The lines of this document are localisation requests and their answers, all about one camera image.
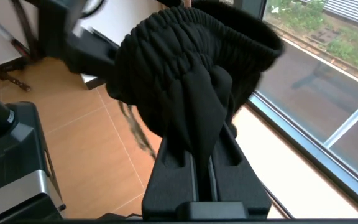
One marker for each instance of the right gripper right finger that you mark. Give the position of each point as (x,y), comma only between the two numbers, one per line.
(241,186)

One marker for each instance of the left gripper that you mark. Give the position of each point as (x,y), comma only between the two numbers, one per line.
(89,53)

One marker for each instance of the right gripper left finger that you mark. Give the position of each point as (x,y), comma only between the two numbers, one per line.
(166,186)

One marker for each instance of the black shorts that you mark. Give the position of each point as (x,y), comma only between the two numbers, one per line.
(191,62)

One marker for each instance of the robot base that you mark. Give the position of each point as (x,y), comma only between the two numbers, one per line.
(11,161)

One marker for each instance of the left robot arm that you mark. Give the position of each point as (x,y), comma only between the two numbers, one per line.
(57,25)

